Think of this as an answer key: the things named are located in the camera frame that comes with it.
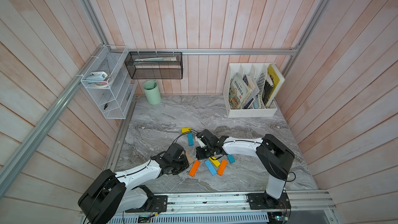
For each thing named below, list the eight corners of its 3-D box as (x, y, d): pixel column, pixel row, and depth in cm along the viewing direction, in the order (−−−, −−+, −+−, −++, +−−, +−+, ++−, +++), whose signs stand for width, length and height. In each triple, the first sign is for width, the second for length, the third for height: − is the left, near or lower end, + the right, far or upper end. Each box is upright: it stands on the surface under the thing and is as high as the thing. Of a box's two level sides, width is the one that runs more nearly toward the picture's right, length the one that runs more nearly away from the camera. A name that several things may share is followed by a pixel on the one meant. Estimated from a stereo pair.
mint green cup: (147, 104, 117) (141, 90, 105) (149, 95, 124) (144, 80, 111) (160, 105, 117) (156, 90, 105) (162, 95, 124) (158, 80, 111)
